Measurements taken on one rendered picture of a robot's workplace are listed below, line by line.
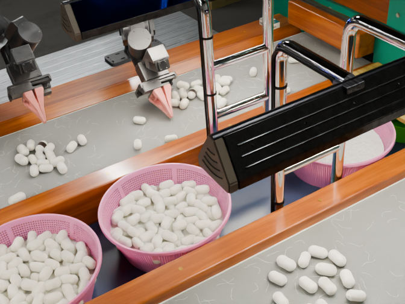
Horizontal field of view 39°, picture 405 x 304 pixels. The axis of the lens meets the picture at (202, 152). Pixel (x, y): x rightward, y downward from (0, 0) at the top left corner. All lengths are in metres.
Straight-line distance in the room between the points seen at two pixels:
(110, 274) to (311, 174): 0.48
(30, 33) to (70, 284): 0.59
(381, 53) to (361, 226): 0.61
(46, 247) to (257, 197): 0.47
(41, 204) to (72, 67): 0.78
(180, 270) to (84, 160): 0.44
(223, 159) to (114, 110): 0.82
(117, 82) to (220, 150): 0.89
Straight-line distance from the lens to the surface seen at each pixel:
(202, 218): 1.15
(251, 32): 1.79
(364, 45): 1.59
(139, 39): 1.39
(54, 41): 3.78
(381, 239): 1.12
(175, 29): 2.07
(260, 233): 1.08
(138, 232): 1.14
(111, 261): 1.19
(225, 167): 0.72
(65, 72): 1.90
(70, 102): 1.54
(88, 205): 1.24
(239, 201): 1.28
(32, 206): 1.22
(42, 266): 1.12
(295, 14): 1.75
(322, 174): 1.27
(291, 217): 1.11
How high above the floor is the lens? 1.53
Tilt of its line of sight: 37 degrees down
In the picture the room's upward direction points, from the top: 5 degrees counter-clockwise
